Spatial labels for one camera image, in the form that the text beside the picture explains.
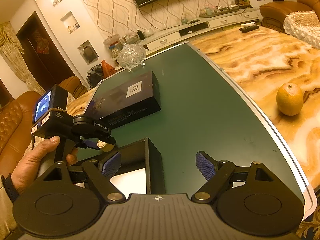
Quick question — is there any small round white jar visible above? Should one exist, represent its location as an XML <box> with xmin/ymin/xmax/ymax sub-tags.
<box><xmin>97</xmin><ymin>140</ymin><xmax>114</xmax><ymax>153</ymax></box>

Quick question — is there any person left hand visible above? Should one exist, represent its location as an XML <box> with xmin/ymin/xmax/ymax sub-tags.
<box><xmin>11</xmin><ymin>136</ymin><xmax>60</xmax><ymax>194</ymax></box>

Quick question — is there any black open tray box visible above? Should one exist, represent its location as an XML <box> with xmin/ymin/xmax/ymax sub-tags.
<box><xmin>75</xmin><ymin>137</ymin><xmax>167</xmax><ymax>195</ymax></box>

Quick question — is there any brown leather sofa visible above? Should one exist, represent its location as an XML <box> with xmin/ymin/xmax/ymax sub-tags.
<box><xmin>0</xmin><ymin>75</ymin><xmax>89</xmax><ymax>160</ymax></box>

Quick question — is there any dark blue gift box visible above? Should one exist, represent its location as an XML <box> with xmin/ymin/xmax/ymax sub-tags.
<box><xmin>84</xmin><ymin>71</ymin><xmax>161</xmax><ymax>129</ymax></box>

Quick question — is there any dark wooden door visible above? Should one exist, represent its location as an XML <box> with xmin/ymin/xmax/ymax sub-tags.
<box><xmin>17</xmin><ymin>12</ymin><xmax>74</xmax><ymax>90</ymax></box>

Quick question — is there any green table mat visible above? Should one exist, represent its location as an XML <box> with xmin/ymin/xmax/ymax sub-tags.
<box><xmin>92</xmin><ymin>43</ymin><xmax>317</xmax><ymax>216</ymax></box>

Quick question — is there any black bag on floor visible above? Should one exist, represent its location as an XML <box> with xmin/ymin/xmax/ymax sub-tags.
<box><xmin>87</xmin><ymin>64</ymin><xmax>104</xmax><ymax>89</ymax></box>

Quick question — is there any orange red plastic bag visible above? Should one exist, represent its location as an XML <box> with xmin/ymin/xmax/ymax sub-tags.
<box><xmin>101</xmin><ymin>60</ymin><xmax>117</xmax><ymax>78</ymax></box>

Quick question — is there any crystal glass lidded bowl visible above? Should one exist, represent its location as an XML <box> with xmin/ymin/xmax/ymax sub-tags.
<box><xmin>117</xmin><ymin>44</ymin><xmax>146</xmax><ymax>72</ymax></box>

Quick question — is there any orange fruit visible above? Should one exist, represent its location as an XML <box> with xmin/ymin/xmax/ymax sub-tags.
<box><xmin>276</xmin><ymin>83</ymin><xmax>304</xmax><ymax>116</ymax></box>

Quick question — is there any black remote control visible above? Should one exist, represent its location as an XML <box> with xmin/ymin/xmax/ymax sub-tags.
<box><xmin>239</xmin><ymin>24</ymin><xmax>260</xmax><ymax>33</ymax></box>

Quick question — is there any white TV cabinet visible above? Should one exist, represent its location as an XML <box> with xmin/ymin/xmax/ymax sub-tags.
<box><xmin>139</xmin><ymin>8</ymin><xmax>262</xmax><ymax>55</ymax></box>

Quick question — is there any brown leather armchair right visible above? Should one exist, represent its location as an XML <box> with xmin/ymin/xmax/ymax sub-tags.
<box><xmin>259</xmin><ymin>0</ymin><xmax>319</xmax><ymax>33</ymax></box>

